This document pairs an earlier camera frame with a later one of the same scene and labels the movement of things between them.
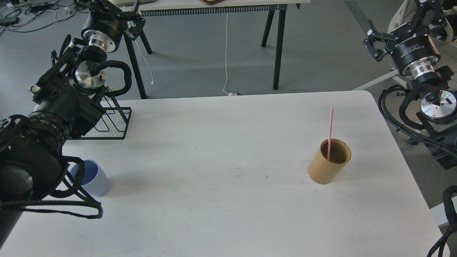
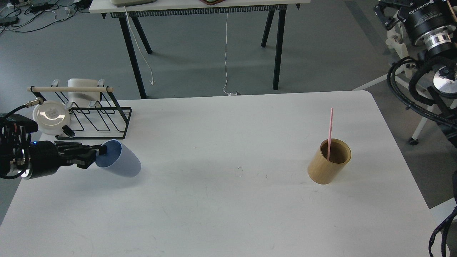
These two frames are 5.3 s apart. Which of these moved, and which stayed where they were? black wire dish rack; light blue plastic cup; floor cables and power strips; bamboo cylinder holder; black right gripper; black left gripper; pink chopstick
Moved: light blue plastic cup; black right gripper; black left gripper
Stayed: black wire dish rack; pink chopstick; floor cables and power strips; bamboo cylinder holder
